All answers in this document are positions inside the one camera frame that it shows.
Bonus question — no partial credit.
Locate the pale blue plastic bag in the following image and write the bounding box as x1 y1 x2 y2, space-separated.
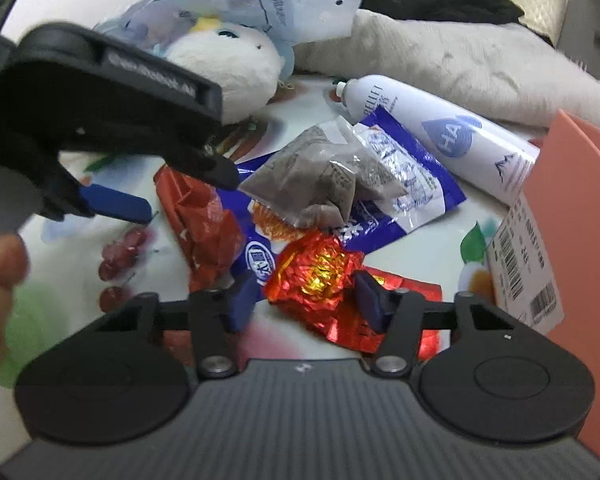
92 0 371 57

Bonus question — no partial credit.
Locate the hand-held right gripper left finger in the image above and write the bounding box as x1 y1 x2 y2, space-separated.
95 272 259 380

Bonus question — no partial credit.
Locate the clear bag of grey snacks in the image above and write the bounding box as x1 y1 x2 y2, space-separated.
237 117 411 232

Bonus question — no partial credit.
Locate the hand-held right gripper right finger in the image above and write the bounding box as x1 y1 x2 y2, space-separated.
352 271 519 379

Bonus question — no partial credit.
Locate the white and blue plush toy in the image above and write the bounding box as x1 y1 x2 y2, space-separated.
167 15 296 127

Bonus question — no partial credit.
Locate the grey blanket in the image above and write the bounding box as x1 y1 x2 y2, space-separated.
292 7 600 134

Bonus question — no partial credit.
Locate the crumpled red packet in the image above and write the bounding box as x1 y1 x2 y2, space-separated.
153 164 247 294

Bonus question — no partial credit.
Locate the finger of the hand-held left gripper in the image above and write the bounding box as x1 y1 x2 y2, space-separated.
34 154 153 225
164 144 242 191

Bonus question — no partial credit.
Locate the white spray bottle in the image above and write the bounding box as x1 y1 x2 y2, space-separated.
335 75 542 207

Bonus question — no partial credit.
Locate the blue and white snack packet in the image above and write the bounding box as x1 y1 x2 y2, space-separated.
220 109 469 287

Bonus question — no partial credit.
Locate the person's left hand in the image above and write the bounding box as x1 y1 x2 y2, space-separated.
0 234 29 401

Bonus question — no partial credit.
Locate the red foil wrapper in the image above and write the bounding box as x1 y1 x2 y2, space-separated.
263 229 367 347

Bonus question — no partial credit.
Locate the pink box with barcode labels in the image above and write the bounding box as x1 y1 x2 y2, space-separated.
485 109 600 466

